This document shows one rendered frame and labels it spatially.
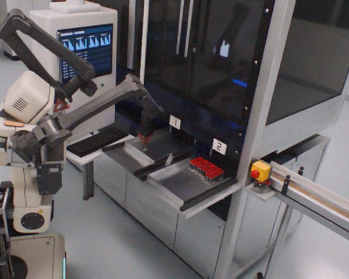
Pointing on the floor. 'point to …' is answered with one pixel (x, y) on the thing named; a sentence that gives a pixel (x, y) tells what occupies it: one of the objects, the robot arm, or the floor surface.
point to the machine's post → (255, 128)
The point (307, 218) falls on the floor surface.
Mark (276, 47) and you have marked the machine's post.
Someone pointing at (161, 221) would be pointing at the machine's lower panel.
